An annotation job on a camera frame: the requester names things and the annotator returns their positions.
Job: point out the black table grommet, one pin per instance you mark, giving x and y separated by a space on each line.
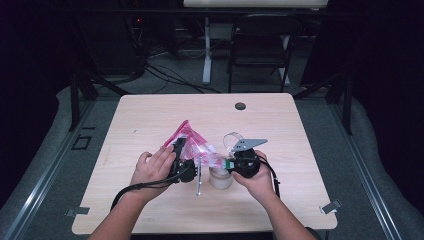
240 106

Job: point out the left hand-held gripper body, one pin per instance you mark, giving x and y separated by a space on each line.
185 170

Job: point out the person's dark clothed leg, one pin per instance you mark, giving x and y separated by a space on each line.
315 234

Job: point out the person's right hand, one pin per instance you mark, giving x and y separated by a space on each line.
260 186

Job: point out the black metal stand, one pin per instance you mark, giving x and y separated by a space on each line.
347 100
75 96

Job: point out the black folding chair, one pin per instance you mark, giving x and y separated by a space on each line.
260 40

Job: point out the person's left hand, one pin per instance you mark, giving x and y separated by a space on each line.
151 173

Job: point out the pink snack packet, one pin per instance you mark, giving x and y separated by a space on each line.
196 146

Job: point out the clear glass cup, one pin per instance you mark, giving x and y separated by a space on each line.
220 180

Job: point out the metal floor rail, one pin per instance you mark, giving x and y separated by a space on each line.
366 180
43 186

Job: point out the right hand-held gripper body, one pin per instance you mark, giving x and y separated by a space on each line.
246 163

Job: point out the grey tape piece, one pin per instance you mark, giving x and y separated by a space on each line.
330 207
78 211

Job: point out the white background desk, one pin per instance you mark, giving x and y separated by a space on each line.
207 50

